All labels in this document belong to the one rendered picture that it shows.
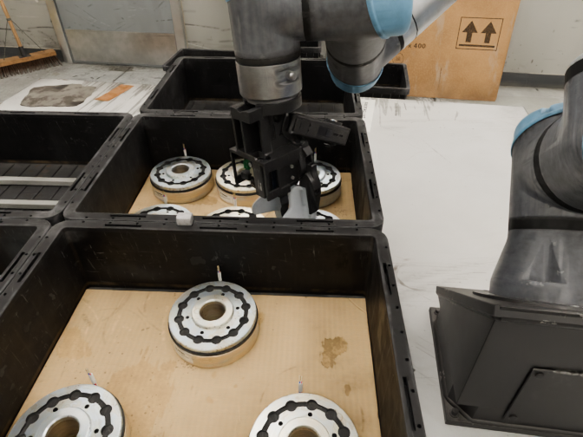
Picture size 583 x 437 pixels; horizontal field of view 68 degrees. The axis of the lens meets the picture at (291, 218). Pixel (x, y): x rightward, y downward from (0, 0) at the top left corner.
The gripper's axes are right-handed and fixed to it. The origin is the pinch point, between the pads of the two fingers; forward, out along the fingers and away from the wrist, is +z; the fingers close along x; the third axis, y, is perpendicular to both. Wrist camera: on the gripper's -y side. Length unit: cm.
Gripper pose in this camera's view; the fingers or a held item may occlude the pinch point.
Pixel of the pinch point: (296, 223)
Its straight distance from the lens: 64.7
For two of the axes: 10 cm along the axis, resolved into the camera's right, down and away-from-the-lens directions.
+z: 0.8, 8.3, 5.5
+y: -7.4, 4.2, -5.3
